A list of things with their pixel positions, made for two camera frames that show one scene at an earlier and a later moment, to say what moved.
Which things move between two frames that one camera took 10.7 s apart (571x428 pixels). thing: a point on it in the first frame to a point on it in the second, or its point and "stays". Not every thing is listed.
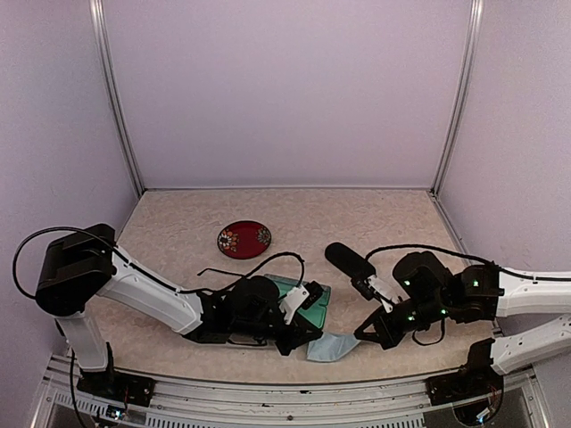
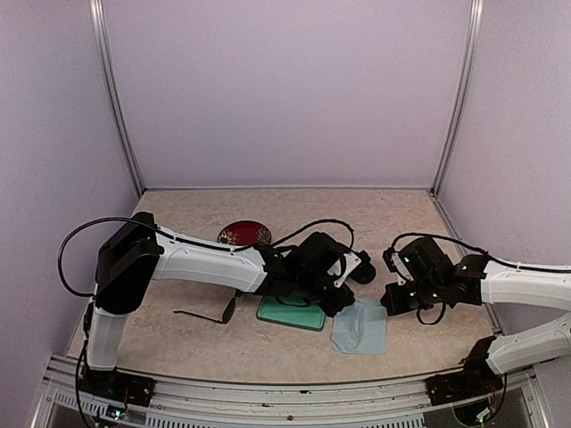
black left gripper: (298, 335) to (345, 298)
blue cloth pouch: (329, 348) to (360, 328)
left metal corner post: (100, 19) stays
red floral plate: (244, 239) stays
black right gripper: (387, 335) to (396, 305)
